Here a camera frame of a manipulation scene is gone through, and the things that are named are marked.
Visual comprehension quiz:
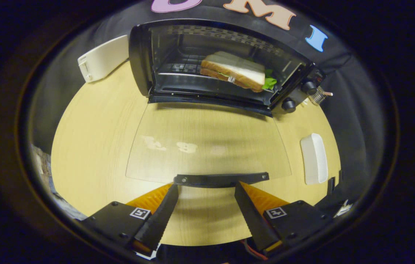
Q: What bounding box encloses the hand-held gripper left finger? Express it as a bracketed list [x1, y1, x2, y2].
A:
[79, 183, 179, 258]

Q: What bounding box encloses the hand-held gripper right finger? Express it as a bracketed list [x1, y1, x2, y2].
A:
[234, 181, 334, 257]

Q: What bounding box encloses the sandwich with lettuce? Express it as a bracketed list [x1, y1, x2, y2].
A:
[200, 51, 278, 93]

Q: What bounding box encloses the black toaster oven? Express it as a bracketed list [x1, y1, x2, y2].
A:
[125, 18, 327, 188]

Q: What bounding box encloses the white pop-up toaster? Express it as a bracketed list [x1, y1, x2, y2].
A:
[77, 34, 130, 83]

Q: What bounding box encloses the black clamp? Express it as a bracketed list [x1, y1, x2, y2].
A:
[326, 170, 344, 195]

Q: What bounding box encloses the white rectangular plate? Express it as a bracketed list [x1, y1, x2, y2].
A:
[300, 133, 329, 186]

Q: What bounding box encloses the colourful patterned cloth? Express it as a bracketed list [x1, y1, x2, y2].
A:
[30, 144, 83, 220]

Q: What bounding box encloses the small glass jar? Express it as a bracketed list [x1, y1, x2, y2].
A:
[308, 87, 334, 107]

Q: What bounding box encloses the black backdrop cloth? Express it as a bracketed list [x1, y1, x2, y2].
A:
[31, 0, 391, 220]

